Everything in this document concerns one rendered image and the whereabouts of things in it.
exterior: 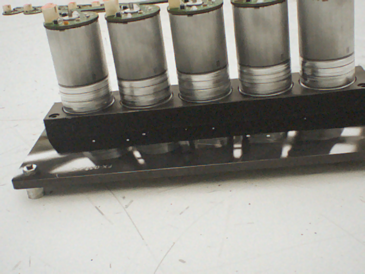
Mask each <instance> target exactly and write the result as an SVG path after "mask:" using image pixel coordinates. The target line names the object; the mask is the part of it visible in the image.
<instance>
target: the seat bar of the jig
mask: <svg viewBox="0 0 365 274"><path fill-rule="evenodd" d="M292 84H293V88H291V89H290V90H288V91H286V92H283V93H281V94H277V95H274V96H266V97H254V96H247V95H245V94H243V93H240V92H239V86H238V78H231V89H232V93H231V94H230V95H229V96H226V97H224V98H222V99H219V100H216V101H211V102H203V103H192V102H186V101H182V100H181V99H180V97H179V89H178V84H176V85H171V88H172V95H173V98H172V99H171V100H169V101H167V102H165V103H163V104H161V105H157V106H154V107H149V108H126V107H123V106H122V105H121V100H120V96H119V90H116V91H113V93H114V99H115V102H114V104H112V105H111V106H109V107H107V108H105V109H104V110H101V111H97V112H95V113H90V114H81V115H73V114H67V113H65V112H64V108H63V106H62V102H54V104H53V105H52V106H51V109H50V110H49V112H48V113H47V115H46V116H45V118H44V119H43V122H44V125H45V130H46V134H47V139H48V140H50V139H62V138H67V137H74V136H87V135H98V134H110V133H121V132H133V131H140V130H152V129H164V128H176V127H188V126H200V125H206V124H218V123H223V122H236V121H248V120H259V119H271V118H278V117H290V116H301V115H313V114H325V113H337V112H344V111H355V110H365V70H364V69H363V67H362V66H355V82H354V84H352V85H350V86H347V87H345V88H340V89H334V90H314V89H308V88H305V87H303V86H301V85H300V80H299V72H293V73H292Z"/></svg>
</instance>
